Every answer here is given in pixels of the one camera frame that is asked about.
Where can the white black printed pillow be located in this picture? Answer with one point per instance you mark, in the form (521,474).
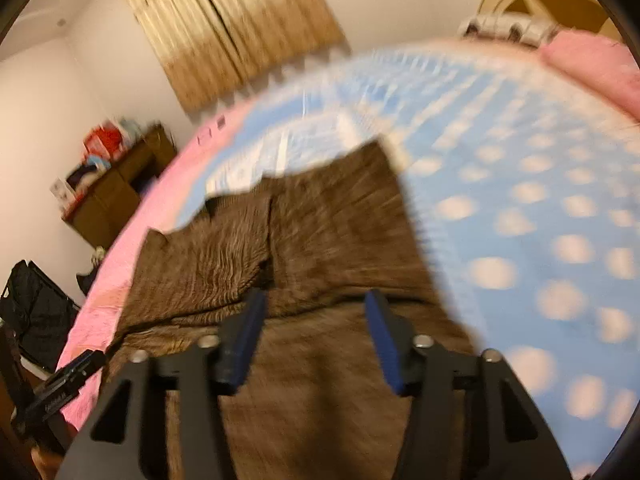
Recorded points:
(505,30)

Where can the white box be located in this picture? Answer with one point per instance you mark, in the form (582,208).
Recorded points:
(62,194)

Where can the pink pillow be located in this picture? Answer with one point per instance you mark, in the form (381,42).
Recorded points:
(595,70)

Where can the brown knitted sweater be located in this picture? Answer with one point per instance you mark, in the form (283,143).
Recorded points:
(325,220)

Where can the blue dotted printed blanket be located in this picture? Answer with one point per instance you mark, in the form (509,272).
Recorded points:
(525,185)

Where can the beige patterned curtain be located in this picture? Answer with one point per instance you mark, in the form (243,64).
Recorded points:
(225,35)

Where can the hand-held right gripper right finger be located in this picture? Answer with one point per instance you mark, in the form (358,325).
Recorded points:
(382,342)

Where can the red box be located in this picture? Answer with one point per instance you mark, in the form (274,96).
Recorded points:
(100,141)

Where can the pink fleece blanket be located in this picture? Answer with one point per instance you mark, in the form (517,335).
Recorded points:
(165,185)

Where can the black bag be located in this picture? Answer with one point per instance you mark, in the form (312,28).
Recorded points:
(87,277)

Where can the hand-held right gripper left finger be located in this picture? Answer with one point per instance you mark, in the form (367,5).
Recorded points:
(247,342)

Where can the brown wooden desk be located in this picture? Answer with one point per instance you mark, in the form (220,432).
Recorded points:
(110,200)

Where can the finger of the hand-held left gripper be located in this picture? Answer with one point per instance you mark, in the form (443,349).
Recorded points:
(65,385)

